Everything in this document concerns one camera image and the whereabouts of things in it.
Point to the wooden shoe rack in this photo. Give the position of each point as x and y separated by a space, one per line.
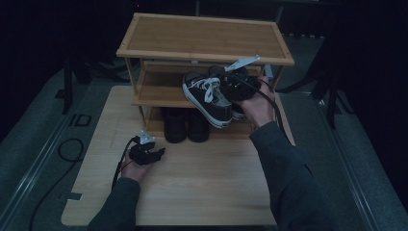
205 35

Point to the person's right hand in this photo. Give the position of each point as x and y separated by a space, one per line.
258 107

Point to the person's left hand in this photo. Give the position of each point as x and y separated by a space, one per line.
134 171

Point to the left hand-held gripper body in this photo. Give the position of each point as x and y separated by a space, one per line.
141 154

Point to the black metal stand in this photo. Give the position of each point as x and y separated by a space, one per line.
67 86
332 106

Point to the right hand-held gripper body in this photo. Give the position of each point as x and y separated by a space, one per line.
240 86

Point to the black boot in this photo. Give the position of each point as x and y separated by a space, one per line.
174 126
198 126

